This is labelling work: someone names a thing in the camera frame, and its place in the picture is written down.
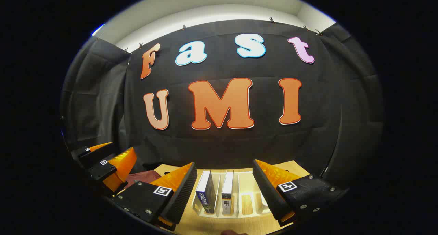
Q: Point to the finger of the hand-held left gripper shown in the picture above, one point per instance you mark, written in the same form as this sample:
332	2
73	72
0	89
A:
95	154
102	170

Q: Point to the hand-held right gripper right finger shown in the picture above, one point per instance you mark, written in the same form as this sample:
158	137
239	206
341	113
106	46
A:
270	194

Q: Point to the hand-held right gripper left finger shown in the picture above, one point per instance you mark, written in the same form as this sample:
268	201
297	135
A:
181	197

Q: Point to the blue cover book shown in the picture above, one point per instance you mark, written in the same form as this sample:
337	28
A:
205	194

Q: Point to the white bookshelf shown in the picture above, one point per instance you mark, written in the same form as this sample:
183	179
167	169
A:
246	200

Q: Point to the maroon schoolbag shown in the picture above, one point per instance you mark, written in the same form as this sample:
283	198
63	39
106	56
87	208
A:
143	177

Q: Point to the white cover book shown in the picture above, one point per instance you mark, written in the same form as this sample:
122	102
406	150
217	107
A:
227	190

